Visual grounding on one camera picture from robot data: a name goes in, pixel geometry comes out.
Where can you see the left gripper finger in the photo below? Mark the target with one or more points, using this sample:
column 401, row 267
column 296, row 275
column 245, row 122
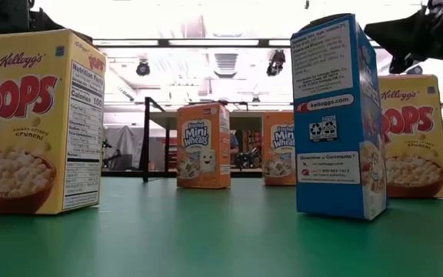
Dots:
column 44, row 23

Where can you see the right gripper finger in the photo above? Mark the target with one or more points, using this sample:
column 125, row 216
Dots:
column 402, row 34

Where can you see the yellow Corn Pops cereal box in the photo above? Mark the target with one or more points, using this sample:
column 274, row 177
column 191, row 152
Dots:
column 25, row 115
column 414, row 134

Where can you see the blue Rice Krispies cereal box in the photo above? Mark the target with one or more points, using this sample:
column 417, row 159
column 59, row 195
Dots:
column 329, row 127

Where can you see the orange Mini Wheats cereal box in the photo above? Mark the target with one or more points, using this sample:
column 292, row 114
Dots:
column 202, row 146
column 279, row 154

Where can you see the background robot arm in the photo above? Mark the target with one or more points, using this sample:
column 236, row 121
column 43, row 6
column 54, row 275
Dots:
column 249, row 158

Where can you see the grey cloth cover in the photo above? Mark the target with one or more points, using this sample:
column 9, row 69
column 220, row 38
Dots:
column 123, row 146

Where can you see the black overhead truss bar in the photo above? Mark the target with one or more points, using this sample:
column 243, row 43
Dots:
column 206, row 42

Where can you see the red storage shelves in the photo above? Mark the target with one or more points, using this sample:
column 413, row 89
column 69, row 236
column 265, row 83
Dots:
column 172, row 154

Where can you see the person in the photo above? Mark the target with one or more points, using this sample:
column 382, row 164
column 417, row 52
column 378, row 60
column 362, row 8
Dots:
column 234, row 148

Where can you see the green table mat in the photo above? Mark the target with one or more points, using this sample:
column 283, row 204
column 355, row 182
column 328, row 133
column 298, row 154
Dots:
column 221, row 238

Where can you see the hanging black camera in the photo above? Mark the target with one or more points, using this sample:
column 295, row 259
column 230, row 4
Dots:
column 415, row 70
column 143, row 68
column 276, row 63

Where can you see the wooden shelf black frame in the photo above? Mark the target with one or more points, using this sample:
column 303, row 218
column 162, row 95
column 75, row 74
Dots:
column 145, row 146

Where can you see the black metal table frame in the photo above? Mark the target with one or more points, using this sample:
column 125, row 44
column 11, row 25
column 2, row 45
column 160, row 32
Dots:
column 244, row 174

